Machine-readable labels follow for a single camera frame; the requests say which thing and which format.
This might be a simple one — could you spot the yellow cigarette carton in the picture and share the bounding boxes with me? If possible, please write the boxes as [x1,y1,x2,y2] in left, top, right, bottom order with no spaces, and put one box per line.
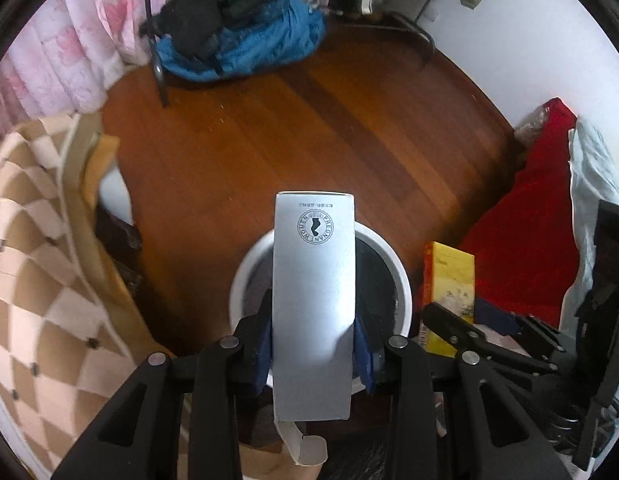
[419,240,477,359]

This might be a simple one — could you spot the grey long cardboard box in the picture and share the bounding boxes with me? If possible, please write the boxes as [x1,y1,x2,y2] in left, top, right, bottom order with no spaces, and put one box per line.
[272,192,356,467]

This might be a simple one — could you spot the blue sleeping bag pile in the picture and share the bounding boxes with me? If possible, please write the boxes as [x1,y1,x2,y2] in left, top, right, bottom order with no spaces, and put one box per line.
[157,0,327,82]

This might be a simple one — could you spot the white round trash bin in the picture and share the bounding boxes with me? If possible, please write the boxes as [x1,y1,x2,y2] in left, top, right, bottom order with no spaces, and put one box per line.
[228,221,415,397]

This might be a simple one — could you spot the checkered brown pink bedspread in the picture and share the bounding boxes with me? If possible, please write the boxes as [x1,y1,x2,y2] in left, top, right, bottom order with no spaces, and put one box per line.
[0,114,157,479]

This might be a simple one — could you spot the black metal rack stand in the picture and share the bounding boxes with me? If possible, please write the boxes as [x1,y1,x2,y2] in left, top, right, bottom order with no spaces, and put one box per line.
[144,0,170,108]

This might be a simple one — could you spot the pink floral curtain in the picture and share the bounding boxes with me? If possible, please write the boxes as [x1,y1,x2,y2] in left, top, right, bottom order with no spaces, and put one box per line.
[0,0,168,141]

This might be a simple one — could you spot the white pillow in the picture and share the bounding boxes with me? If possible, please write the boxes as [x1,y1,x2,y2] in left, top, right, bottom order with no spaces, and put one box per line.
[559,118,619,336]

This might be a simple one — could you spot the black clothes pile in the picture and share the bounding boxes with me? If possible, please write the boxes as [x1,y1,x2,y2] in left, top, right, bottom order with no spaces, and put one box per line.
[139,0,282,61]

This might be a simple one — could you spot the red blanket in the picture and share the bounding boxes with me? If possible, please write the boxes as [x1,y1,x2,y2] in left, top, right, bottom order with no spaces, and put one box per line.
[460,98,579,327]

